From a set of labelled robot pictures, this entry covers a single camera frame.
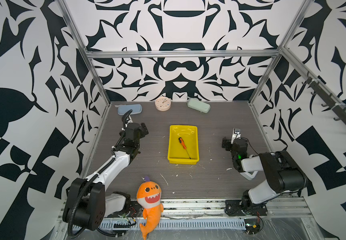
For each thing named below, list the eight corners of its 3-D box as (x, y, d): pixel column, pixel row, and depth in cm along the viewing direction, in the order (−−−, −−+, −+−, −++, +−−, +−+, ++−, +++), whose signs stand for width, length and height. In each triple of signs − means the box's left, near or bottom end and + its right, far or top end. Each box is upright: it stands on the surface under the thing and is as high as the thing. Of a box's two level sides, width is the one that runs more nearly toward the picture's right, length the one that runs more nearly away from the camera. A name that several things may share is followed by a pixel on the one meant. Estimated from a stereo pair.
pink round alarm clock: (154, 111, 117) (154, 108, 114) (155, 99, 125) (155, 96, 122) (171, 111, 117) (171, 108, 114) (171, 99, 125) (171, 96, 122)
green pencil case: (185, 105, 121) (185, 103, 118) (189, 99, 126) (189, 96, 123) (208, 114, 115) (209, 111, 113) (211, 106, 120) (212, 104, 118)
